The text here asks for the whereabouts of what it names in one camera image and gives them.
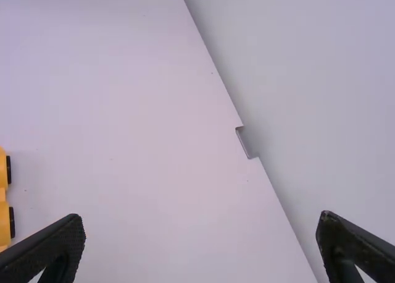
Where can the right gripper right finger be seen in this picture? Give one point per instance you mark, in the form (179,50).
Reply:
(348,246)

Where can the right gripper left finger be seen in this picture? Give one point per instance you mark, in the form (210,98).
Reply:
(43,252)

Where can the yellow toy car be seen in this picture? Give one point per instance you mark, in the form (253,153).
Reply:
(3,199)

